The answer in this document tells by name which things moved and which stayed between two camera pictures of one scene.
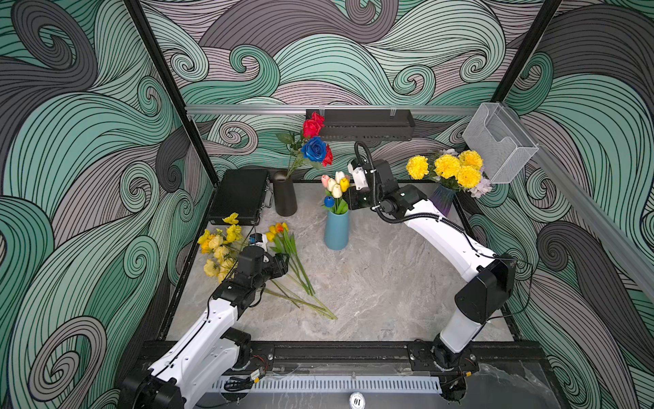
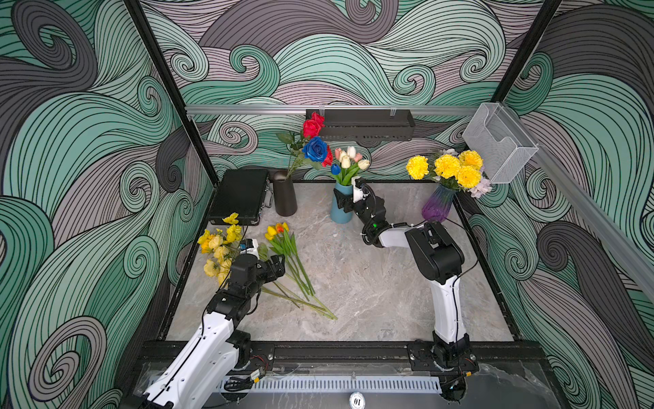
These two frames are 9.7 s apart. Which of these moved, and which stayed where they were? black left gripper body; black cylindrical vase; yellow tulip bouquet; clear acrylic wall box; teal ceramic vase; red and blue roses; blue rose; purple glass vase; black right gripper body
Moved: yellow tulip bouquet; teal ceramic vase; black right gripper body
Stayed: red and blue roses; clear acrylic wall box; black cylindrical vase; black left gripper body; blue rose; purple glass vase
